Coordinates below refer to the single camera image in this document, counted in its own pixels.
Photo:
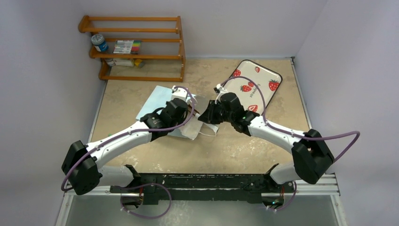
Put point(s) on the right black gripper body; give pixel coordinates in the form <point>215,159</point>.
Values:
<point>211,111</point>

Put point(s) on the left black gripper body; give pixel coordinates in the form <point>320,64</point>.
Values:
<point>180,121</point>

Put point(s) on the white blue paper bag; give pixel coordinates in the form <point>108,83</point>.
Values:
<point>157,101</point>

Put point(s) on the strawberry pattern tray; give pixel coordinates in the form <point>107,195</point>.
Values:
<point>254,85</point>

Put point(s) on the metal tongs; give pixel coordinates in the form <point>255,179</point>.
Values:
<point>196,115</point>

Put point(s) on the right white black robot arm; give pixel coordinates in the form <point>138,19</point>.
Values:
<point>311,155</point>

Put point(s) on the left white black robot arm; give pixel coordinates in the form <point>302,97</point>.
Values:
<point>85,165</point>

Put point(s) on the yellow small block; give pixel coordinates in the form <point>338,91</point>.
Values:
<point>139,63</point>

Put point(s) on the small white box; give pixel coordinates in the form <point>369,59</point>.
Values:
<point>123,62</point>

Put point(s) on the wooden shelf rack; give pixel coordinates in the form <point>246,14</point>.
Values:
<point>86,26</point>

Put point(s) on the coloured marker pen box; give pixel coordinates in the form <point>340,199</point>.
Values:
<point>127,46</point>

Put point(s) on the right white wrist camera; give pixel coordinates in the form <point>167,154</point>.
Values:
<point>220,91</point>

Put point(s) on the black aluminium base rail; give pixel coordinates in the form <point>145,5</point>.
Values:
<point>250,188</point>

